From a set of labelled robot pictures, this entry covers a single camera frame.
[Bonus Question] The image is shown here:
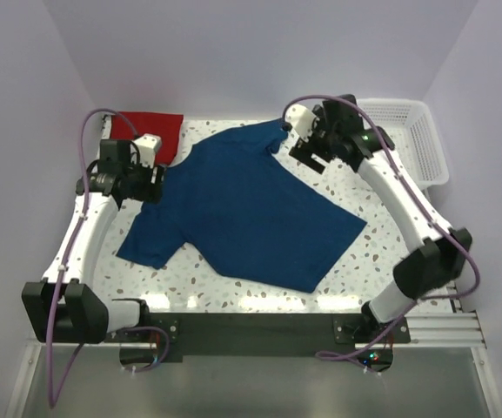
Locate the white plastic basket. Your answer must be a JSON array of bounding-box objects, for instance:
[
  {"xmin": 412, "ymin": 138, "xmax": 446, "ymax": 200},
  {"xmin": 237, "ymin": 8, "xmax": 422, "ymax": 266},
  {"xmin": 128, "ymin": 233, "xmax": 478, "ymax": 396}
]
[{"xmin": 358, "ymin": 98, "xmax": 449, "ymax": 190}]

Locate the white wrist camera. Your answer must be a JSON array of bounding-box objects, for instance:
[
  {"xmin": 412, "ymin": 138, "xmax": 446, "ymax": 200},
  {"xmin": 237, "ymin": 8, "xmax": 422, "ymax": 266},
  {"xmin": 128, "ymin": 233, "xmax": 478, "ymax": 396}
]
[
  {"xmin": 283, "ymin": 104, "xmax": 317, "ymax": 138},
  {"xmin": 132, "ymin": 134, "xmax": 162, "ymax": 168}
]

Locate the folded red t shirt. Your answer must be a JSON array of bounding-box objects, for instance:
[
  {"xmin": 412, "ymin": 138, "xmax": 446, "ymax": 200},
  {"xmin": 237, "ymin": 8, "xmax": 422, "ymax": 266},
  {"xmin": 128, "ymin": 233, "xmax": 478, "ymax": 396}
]
[{"xmin": 108, "ymin": 111, "xmax": 184, "ymax": 166}]

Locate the aluminium frame rail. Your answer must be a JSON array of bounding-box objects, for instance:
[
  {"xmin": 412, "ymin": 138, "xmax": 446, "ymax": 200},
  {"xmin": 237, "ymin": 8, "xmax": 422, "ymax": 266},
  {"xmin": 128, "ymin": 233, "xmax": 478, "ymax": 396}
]
[{"xmin": 406, "ymin": 281, "xmax": 486, "ymax": 348}]

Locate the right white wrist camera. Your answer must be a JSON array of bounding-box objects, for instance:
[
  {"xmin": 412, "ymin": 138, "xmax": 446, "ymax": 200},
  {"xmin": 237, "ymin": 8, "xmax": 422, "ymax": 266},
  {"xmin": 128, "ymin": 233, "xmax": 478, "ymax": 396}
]
[{"xmin": 283, "ymin": 104, "xmax": 317, "ymax": 138}]

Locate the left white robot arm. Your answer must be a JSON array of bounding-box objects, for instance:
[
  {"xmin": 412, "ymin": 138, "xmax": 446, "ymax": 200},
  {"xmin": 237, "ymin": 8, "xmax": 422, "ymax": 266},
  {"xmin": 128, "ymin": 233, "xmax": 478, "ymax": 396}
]
[{"xmin": 22, "ymin": 134, "xmax": 165, "ymax": 344}]

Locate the blue t shirt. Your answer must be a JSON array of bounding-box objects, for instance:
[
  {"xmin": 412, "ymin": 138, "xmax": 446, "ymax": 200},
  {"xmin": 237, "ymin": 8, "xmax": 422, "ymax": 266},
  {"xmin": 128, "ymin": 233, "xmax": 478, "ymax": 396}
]
[{"xmin": 117, "ymin": 120, "xmax": 365, "ymax": 293}]

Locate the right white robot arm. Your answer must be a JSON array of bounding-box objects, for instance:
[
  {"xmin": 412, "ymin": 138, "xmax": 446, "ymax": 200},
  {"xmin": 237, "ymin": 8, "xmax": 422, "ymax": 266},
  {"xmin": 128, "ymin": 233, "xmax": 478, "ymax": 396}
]
[{"xmin": 282, "ymin": 95, "xmax": 472, "ymax": 342}]

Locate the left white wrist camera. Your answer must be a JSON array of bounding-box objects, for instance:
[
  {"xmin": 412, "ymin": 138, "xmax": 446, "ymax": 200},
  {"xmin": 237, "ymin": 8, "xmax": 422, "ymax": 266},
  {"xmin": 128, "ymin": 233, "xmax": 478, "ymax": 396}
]
[{"xmin": 132, "ymin": 134, "xmax": 162, "ymax": 168}]

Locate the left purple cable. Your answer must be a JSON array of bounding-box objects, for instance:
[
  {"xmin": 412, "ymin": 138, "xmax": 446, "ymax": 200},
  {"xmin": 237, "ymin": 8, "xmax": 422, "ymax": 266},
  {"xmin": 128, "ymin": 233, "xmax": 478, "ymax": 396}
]
[{"xmin": 44, "ymin": 108, "xmax": 171, "ymax": 409}]

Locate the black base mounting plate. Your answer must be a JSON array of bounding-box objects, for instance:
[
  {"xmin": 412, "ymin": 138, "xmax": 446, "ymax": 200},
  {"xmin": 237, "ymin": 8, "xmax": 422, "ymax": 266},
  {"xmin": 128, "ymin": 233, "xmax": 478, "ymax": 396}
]
[{"xmin": 118, "ymin": 311, "xmax": 412, "ymax": 371}]

